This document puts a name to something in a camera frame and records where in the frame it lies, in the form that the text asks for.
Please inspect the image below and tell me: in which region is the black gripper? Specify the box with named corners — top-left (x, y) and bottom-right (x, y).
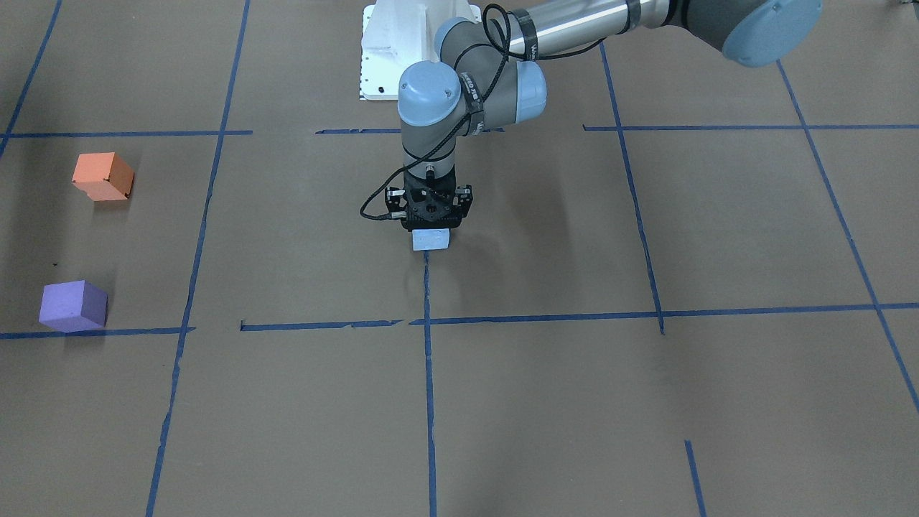
top-left (386, 171), bottom-right (473, 231)

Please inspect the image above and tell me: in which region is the light blue block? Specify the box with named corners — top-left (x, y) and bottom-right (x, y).
top-left (411, 228), bottom-right (451, 251)

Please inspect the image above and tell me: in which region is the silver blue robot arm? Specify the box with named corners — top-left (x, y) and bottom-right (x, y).
top-left (374, 1), bottom-right (823, 231)

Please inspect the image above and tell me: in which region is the orange block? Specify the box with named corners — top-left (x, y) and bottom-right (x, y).
top-left (71, 152), bottom-right (135, 202)

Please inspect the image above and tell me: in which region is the purple block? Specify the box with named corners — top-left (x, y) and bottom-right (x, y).
top-left (37, 279), bottom-right (108, 333)

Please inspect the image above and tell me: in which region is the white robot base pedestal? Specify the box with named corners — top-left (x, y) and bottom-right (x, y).
top-left (359, 1), bottom-right (480, 101)

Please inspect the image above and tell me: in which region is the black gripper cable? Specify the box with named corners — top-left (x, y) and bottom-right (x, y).
top-left (359, 4), bottom-right (611, 222)

